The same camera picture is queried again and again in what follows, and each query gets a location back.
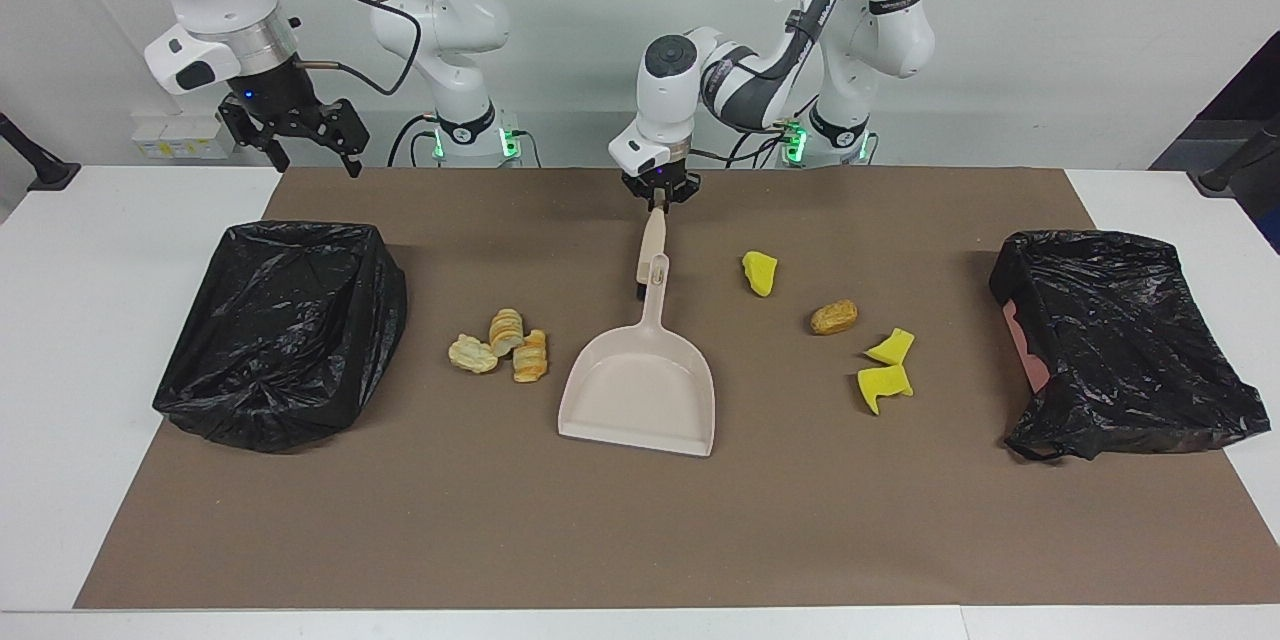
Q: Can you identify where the beige hand brush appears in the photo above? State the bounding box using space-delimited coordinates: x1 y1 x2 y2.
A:
632 208 669 303

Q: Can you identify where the yellow sponge piece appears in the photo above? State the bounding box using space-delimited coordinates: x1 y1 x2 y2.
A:
864 327 916 367
741 250 780 299
856 364 914 417

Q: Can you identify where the beige plastic dustpan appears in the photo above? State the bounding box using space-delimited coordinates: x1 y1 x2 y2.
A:
556 253 717 458

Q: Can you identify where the striped spiral pastry roll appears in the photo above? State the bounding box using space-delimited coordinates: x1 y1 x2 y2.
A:
512 329 549 385
487 308 525 358

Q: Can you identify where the brown toy bread roll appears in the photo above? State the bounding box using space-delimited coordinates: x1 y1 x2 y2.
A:
809 298 860 337

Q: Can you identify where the pale flaky puff pastry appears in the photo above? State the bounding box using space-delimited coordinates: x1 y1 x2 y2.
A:
447 333 500 375

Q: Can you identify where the black bag lined bin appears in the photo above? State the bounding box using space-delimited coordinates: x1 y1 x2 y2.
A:
152 220 409 454

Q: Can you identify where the pink plastic bin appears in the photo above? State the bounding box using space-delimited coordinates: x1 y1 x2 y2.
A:
1003 296 1053 394

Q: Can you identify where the right black bag bin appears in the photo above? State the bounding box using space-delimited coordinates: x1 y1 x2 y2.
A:
988 229 1273 463

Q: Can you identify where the white power strip box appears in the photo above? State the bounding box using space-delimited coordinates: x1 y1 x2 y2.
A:
130 112 241 161

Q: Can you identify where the brown table mat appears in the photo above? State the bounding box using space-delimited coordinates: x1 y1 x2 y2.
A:
73 166 1280 611

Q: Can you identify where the dark partition panel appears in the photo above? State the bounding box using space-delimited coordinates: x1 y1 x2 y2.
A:
1150 28 1280 256

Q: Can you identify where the black base power cable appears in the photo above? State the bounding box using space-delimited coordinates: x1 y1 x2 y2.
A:
700 118 801 168
388 113 441 168

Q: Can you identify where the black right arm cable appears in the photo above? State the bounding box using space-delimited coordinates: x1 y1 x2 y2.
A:
243 0 426 99

